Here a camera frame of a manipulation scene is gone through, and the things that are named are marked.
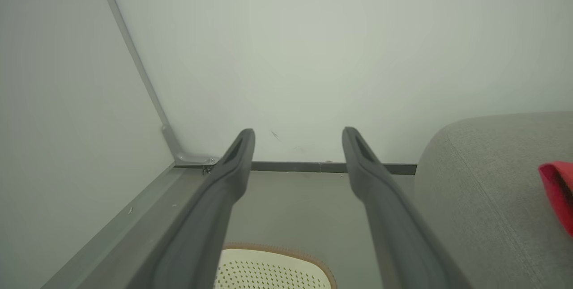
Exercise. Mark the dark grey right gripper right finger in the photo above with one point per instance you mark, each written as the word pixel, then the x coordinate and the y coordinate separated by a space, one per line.
pixel 394 226

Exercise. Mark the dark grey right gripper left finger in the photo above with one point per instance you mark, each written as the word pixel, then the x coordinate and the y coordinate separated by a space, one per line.
pixel 210 217

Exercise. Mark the red garment with white stripes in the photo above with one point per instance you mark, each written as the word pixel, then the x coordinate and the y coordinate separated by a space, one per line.
pixel 559 190

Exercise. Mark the grey fabric sofa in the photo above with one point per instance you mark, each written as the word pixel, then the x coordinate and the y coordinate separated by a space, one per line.
pixel 483 199

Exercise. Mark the small black caster wheel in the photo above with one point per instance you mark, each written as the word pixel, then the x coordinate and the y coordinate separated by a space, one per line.
pixel 206 170

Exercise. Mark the cream perforated plastic laundry basket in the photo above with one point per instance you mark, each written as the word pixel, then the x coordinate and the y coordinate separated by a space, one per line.
pixel 268 271

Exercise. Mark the black baseboard strip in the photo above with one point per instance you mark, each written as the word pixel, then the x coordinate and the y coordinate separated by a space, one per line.
pixel 295 167

